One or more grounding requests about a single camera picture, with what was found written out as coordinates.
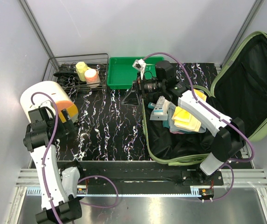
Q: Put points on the white orange cylindrical container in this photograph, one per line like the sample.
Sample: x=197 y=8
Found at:
x=45 y=94

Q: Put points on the yellow plastic bottle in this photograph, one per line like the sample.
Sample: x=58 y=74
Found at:
x=81 y=68

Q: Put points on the black wire rack basket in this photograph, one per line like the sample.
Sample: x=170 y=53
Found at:
x=61 y=69

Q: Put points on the yellow towel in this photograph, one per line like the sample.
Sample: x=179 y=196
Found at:
x=185 y=121

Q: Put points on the teal folded cloth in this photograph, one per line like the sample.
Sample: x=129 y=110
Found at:
x=168 y=124

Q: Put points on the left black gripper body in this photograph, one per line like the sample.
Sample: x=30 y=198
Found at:
x=67 y=127

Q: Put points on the grey folded cloth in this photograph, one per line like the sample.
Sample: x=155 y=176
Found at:
x=174 y=130

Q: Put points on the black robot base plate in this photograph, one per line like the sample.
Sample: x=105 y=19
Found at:
x=149 y=171

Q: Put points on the green hard-shell suitcase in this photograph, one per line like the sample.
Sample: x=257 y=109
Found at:
x=233 y=111

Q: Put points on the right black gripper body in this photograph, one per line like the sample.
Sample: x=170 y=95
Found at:
x=152 y=86

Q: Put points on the white blue packet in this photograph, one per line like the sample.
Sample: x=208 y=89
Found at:
x=160 y=110

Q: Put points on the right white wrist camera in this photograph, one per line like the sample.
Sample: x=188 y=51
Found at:
x=140 y=65

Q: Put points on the pink foam cup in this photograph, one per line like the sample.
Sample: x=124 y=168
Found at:
x=92 y=78

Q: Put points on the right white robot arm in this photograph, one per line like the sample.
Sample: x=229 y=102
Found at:
x=173 y=95

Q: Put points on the teal toothbrush tube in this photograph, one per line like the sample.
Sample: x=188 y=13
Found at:
x=151 y=105

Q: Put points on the green plastic tray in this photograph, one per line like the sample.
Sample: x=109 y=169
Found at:
x=121 y=73

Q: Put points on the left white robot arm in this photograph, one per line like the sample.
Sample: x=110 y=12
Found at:
x=59 y=201

